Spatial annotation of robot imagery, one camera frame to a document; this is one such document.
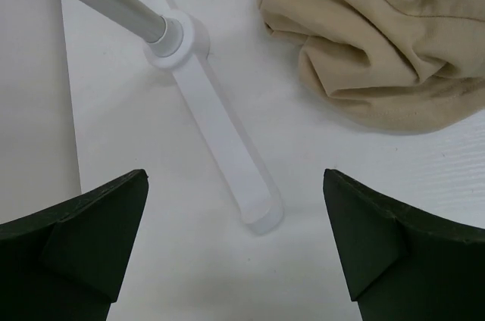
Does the beige t shirt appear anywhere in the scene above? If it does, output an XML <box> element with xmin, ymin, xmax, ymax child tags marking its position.
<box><xmin>257</xmin><ymin>0</ymin><xmax>484</xmax><ymax>132</ymax></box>

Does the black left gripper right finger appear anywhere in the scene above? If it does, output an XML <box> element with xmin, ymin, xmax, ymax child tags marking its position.
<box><xmin>323</xmin><ymin>169</ymin><xmax>484</xmax><ymax>320</ymax></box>

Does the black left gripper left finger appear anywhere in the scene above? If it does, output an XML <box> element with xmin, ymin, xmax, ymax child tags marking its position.
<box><xmin>1</xmin><ymin>169</ymin><xmax>149</xmax><ymax>320</ymax></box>

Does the white clothes rack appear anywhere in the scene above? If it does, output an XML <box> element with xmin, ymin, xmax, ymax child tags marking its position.
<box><xmin>78</xmin><ymin>0</ymin><xmax>283</xmax><ymax>235</ymax></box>

